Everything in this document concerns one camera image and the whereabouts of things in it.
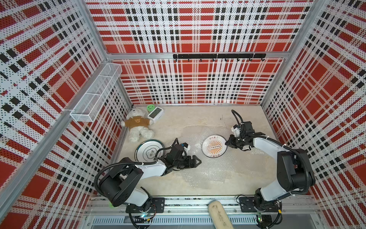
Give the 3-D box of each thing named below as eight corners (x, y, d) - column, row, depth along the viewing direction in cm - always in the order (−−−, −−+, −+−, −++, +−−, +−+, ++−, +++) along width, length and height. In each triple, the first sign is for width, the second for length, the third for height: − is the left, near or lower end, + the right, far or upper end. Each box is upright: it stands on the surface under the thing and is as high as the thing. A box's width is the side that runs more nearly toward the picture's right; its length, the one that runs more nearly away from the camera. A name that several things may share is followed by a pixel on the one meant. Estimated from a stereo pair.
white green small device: (148, 117, 113) (147, 115, 110) (157, 108, 119) (156, 105, 117) (156, 122, 110) (156, 119, 107) (166, 112, 116) (165, 109, 114)
